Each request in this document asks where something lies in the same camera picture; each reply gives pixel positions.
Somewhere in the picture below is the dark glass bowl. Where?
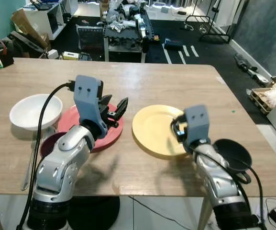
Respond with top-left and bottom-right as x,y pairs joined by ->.
213,138 -> 253,174

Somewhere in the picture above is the red plate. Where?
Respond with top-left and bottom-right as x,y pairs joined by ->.
57,104 -> 124,153

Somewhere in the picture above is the yellow plate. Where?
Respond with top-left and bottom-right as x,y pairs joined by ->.
132,104 -> 192,159

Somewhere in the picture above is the small yellow box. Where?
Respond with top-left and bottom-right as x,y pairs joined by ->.
62,51 -> 80,61

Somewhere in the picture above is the grey metal cart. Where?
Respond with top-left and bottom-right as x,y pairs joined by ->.
103,19 -> 151,63

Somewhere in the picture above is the black plastic crate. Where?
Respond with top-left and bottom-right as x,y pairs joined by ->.
77,25 -> 105,51

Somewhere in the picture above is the small maroon bowl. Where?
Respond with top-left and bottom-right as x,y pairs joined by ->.
39,132 -> 70,159

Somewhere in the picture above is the small white box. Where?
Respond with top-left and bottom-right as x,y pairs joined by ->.
47,49 -> 60,60

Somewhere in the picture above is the white bowl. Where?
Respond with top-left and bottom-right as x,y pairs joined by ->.
9,94 -> 63,131

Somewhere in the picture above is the dark blue box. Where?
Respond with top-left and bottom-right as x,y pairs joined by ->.
165,39 -> 184,51

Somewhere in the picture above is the pile of robot parts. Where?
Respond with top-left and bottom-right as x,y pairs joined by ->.
105,2 -> 150,36

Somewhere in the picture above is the black tool on floor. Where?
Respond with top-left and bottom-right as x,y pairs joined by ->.
233,53 -> 273,86

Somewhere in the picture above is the wooden crate with white filling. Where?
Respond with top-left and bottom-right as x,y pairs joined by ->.
246,85 -> 276,115

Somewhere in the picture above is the silver cutlery piece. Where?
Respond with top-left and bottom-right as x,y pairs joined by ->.
22,137 -> 39,191

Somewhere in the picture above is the black round base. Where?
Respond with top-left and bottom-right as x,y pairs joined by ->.
67,195 -> 121,230

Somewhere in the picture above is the white shelf unit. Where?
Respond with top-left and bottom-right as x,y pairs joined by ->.
22,1 -> 66,40

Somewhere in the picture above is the brown cardboard sheet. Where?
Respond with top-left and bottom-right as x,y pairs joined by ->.
11,9 -> 51,50

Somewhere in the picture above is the black metal tube rack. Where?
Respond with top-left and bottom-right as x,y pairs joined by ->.
183,14 -> 232,45

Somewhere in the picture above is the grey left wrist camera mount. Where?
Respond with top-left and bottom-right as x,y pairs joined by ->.
74,75 -> 104,138

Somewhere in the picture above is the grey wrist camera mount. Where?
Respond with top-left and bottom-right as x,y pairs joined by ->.
183,105 -> 210,147
74,75 -> 104,138

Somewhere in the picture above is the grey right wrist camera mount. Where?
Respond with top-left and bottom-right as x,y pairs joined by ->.
183,105 -> 210,147

